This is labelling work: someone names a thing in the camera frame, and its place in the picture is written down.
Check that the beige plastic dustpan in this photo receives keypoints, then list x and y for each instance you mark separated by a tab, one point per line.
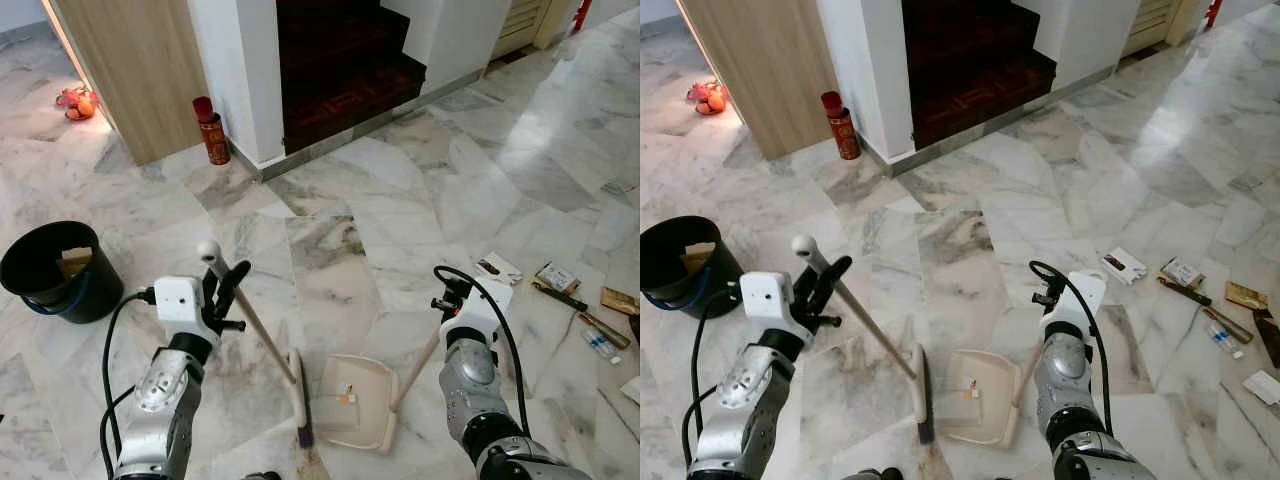
975	415
345	415

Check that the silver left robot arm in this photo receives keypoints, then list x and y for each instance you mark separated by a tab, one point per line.
165	392
745	386

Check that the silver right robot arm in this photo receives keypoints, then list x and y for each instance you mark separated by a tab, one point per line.
470	376
1065	372

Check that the white printed card box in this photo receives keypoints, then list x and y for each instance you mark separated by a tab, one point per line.
1124	265
498	270

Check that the brown cardboard scrap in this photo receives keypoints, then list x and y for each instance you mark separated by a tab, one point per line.
700	256
74	262

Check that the brown and white packet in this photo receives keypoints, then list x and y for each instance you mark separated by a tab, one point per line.
558	278
1183	272

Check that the small orange white litter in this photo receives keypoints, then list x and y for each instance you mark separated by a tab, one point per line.
347	394
973	390

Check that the black plastic bucket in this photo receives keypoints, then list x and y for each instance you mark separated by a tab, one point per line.
665	285
40	290

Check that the long brown stick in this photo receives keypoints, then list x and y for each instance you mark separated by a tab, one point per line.
590	322
1218	318

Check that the red cylindrical can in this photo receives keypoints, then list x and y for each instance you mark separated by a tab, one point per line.
213	135
842	130

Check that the small clear plastic bottle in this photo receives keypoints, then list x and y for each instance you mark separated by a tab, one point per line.
1224	339
600	344

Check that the dark robot foot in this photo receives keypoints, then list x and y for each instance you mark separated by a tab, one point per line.
872	474
262	476

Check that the gold foil wrapper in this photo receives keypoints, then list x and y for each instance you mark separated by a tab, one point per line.
620	300
1247	296

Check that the dark brown flat wrapper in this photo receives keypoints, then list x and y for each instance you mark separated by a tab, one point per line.
1268	338
636	327

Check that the white paper scrap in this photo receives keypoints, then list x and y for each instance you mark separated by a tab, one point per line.
632	390
1263	387

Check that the bag of orange fruit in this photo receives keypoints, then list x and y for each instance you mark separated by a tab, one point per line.
77	103
708	98

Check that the light wooden door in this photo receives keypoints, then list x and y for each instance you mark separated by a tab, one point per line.
765	65
130	70

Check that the dark wooden staircase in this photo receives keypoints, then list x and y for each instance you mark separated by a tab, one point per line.
970	65
340	70

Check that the beige louvred door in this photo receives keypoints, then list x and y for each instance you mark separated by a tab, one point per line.
525	25
1155	22

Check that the small red object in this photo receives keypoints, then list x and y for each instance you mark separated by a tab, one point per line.
1213	12
582	14

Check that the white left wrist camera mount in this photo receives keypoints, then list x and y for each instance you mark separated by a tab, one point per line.
768	296
180	300

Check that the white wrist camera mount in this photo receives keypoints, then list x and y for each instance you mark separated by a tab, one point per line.
490	305
768	296
180	300
1085	298

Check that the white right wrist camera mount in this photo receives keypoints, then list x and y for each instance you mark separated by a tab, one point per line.
490	305
1085	298

